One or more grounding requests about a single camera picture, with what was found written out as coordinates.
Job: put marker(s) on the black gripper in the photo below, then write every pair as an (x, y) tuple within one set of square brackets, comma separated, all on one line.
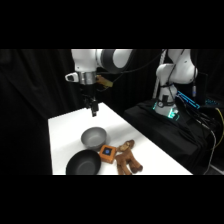
[(88, 91)]

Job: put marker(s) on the brown plush deer toy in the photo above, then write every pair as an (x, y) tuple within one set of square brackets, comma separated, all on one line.
[(126, 157)]

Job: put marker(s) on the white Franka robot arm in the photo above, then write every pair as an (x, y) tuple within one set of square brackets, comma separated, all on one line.
[(116, 59)]

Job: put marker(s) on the grey bowl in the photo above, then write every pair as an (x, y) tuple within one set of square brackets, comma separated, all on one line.
[(93, 137)]

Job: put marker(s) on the black bowl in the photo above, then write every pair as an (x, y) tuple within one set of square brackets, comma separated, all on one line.
[(83, 163)]

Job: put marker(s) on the orange block with blue square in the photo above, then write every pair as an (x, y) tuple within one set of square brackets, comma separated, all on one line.
[(107, 153)]

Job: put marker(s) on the black curtain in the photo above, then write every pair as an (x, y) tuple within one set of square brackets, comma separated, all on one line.
[(30, 86)]

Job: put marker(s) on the black cloth covered stand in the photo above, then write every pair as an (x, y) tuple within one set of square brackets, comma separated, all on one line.
[(173, 136)]

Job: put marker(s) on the blue lit electronics box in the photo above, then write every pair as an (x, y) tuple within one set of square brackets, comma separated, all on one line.
[(188, 99)]

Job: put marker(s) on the tan wrist camera box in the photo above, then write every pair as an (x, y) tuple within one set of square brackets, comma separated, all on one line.
[(103, 82)]

